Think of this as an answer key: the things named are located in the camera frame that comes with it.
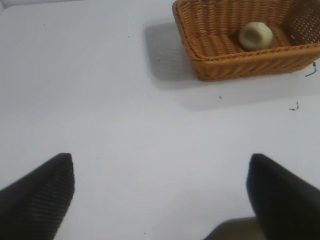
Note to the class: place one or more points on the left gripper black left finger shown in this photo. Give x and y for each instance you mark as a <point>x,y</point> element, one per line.
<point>35,200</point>

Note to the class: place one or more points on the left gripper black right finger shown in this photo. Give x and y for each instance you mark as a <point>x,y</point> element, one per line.
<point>285,200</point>

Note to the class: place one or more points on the brown wicker basket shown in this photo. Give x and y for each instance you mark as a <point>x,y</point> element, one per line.
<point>215,62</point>

